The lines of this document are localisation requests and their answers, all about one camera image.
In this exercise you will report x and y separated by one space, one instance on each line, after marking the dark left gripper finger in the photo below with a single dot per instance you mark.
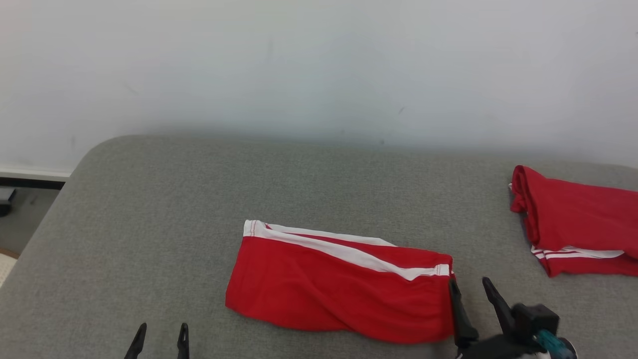
183 346
137 346

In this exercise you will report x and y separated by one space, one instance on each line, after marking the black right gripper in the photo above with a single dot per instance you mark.
493 349

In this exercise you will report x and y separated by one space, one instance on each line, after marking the white black wall baseboard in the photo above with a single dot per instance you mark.
30 177

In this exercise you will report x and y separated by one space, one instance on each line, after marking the red shorts with white stripes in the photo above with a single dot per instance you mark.
324 289

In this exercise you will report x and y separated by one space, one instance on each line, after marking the red Bulls 23 jersey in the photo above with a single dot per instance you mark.
583 214

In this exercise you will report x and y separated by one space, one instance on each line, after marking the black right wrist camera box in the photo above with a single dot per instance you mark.
536 319

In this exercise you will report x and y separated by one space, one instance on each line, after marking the teal right camera connector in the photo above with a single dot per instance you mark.
556 345

